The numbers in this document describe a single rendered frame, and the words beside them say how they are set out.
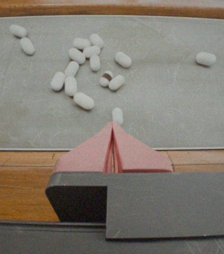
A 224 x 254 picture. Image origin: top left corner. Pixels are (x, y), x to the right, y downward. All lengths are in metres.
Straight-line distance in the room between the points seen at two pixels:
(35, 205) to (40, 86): 0.20
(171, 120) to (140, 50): 0.16
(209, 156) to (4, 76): 0.40
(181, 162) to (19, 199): 0.24
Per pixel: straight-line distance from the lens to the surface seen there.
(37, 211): 0.25
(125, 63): 0.29
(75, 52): 0.31
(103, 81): 0.27
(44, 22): 0.41
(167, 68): 0.32
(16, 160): 0.27
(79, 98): 0.25
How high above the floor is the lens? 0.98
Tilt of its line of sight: 75 degrees down
